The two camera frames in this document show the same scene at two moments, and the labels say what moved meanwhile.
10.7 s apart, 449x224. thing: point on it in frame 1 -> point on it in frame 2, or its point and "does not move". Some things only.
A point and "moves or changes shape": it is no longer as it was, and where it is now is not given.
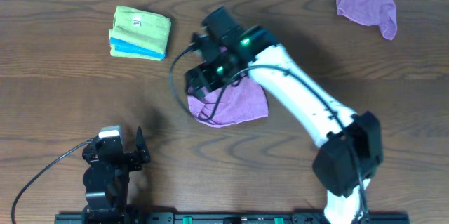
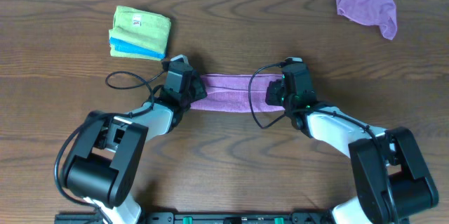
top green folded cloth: x=143 y=27 does not move
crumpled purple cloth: x=362 y=3 does not move
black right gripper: x=200 y=73 -> x=274 y=87
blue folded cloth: x=128 y=47 does not move
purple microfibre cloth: x=241 y=100 moves or changes shape
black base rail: x=313 y=218 does not move
